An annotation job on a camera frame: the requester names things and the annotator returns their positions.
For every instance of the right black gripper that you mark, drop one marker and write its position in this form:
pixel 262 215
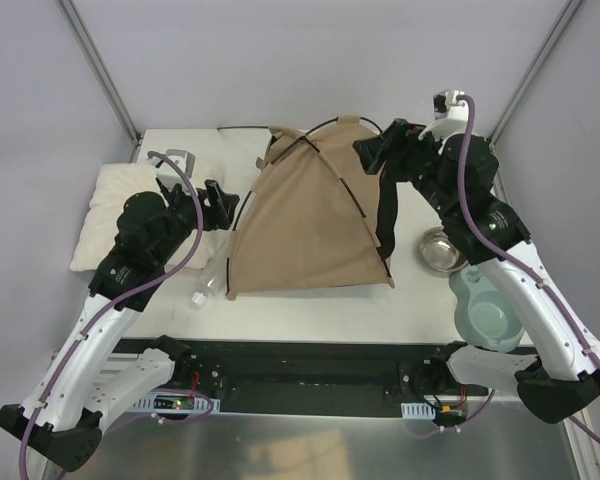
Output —
pixel 397 151

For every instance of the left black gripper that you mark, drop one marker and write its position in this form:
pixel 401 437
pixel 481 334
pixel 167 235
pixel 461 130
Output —
pixel 195 209

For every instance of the beige pet tent fabric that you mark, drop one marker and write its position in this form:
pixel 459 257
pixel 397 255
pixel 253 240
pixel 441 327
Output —
pixel 320 215

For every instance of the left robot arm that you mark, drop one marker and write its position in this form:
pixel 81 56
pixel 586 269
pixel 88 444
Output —
pixel 65 418

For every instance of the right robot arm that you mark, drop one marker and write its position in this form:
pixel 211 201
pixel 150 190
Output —
pixel 453 169

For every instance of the steel pet bowl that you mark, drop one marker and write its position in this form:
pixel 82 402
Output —
pixel 438 253

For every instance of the green double pet bowl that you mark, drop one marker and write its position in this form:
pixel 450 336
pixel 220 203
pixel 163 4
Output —
pixel 483 317

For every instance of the clear plastic bottle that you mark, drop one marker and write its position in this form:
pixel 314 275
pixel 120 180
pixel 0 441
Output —
pixel 211 280

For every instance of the white fluffy cushion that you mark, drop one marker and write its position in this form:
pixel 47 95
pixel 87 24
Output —
pixel 105 221

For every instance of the left circuit board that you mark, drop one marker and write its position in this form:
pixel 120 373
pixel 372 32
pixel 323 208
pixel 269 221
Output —
pixel 184 403

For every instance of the circuit board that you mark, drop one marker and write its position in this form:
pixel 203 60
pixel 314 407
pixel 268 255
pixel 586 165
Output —
pixel 424 411
pixel 184 403

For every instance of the right circuit board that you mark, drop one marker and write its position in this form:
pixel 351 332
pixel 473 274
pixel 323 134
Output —
pixel 424 411

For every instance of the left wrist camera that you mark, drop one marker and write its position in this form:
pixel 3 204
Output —
pixel 171 166

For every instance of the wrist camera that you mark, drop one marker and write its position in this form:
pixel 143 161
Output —
pixel 171 166
pixel 450 116

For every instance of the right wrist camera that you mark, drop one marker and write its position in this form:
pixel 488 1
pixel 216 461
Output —
pixel 450 116

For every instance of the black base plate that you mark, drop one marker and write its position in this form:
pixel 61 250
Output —
pixel 317 379

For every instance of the right aluminium frame post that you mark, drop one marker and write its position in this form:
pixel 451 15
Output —
pixel 559 28

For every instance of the aluminium frame post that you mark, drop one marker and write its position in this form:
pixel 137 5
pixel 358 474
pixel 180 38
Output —
pixel 559 28
pixel 98 68

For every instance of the left aluminium frame post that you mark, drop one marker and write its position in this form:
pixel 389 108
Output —
pixel 98 68

